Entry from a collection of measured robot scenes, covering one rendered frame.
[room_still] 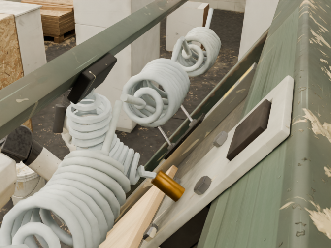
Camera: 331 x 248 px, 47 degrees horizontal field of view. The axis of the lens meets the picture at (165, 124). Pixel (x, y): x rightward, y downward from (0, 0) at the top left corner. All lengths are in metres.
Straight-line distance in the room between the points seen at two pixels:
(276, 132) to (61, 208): 0.15
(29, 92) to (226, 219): 0.15
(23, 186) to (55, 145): 0.97
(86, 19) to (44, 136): 1.25
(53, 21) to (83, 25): 2.98
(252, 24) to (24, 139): 3.70
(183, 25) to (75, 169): 5.88
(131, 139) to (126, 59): 0.82
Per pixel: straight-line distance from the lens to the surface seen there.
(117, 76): 3.68
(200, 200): 0.30
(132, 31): 0.38
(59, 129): 1.33
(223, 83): 1.32
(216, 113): 1.10
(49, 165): 1.45
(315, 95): 0.32
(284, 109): 0.28
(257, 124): 0.29
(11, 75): 3.42
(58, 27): 6.61
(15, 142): 1.40
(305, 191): 0.20
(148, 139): 3.86
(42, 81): 0.27
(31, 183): 2.97
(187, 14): 6.09
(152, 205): 1.04
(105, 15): 3.55
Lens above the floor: 2.06
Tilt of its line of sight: 30 degrees down
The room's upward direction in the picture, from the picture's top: 2 degrees clockwise
